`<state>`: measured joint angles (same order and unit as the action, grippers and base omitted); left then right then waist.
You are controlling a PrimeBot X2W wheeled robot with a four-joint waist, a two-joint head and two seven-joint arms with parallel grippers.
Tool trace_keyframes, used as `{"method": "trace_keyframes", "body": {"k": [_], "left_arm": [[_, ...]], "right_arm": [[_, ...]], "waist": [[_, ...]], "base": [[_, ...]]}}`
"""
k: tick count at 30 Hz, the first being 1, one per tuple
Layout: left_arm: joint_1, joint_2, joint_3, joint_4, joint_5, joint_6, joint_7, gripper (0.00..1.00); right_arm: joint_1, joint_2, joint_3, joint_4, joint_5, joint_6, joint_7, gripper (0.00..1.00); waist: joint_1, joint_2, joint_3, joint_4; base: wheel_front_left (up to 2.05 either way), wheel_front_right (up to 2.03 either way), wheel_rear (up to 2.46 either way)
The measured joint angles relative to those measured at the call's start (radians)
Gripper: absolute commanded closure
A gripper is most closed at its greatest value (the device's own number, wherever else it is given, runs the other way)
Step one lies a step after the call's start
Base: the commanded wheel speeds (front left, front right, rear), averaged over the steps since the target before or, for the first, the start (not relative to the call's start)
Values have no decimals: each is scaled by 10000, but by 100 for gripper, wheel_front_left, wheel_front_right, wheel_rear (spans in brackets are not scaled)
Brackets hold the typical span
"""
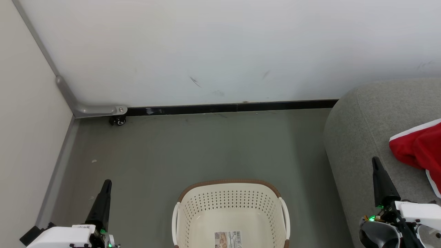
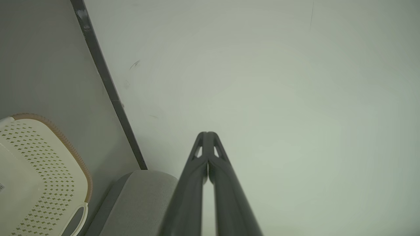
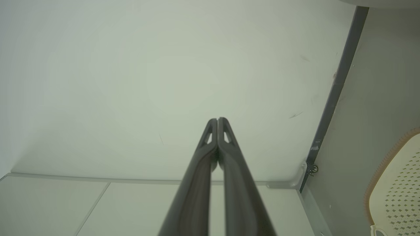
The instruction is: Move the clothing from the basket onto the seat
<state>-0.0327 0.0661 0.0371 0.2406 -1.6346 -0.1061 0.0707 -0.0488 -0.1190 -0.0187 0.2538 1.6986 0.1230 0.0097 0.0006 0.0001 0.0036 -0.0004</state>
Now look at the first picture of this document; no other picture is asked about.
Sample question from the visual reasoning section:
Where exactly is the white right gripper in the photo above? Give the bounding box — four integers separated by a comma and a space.
371, 157, 441, 223

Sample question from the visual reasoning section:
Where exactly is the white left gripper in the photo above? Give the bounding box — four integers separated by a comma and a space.
26, 179, 116, 248

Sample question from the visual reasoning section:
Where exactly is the red garment wide white band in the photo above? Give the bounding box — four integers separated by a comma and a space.
425, 168, 441, 199

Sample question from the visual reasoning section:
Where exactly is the red jersey thin white trim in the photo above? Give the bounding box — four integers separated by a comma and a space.
389, 119, 441, 170

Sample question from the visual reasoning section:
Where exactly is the grey fabric sofa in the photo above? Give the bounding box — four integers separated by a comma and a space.
323, 79, 441, 248

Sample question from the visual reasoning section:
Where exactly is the cream perforated laundry basket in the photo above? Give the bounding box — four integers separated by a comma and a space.
172, 179, 291, 248

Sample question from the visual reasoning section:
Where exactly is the printed barcode label sticker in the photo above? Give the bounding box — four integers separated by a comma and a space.
214, 231, 242, 248

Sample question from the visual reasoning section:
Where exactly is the black baseboard strip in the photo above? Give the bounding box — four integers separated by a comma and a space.
126, 99, 340, 116

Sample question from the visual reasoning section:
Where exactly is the grey metal frame foot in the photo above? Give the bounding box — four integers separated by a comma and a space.
56, 75, 128, 118

